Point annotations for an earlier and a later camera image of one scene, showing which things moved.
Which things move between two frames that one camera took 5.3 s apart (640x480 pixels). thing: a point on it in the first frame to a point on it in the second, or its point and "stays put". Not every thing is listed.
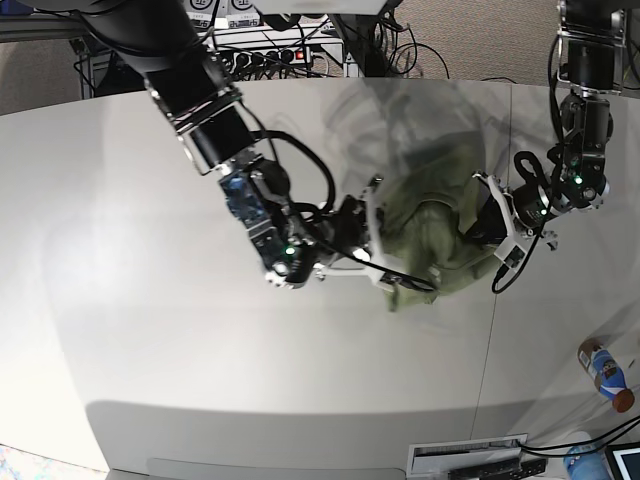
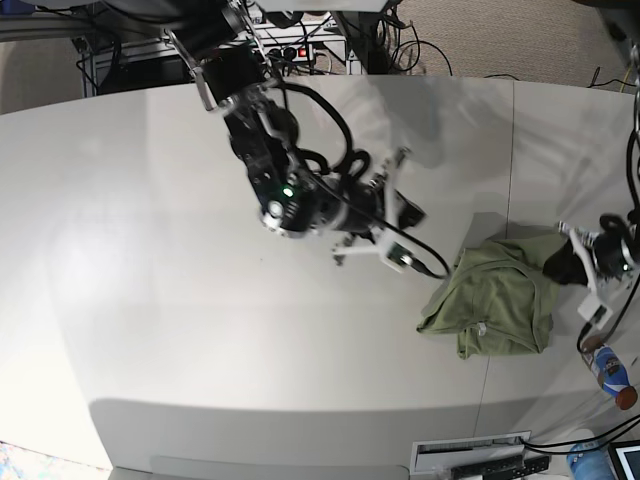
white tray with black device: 488,458 stays put
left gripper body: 351,240 to 377,214
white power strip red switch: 268,57 stays put
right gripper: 523,211 to 602,259
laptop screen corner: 624,460 stays put
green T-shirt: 431,184 to 499,301
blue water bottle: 594,465 stays put
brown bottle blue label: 606,373 stays put
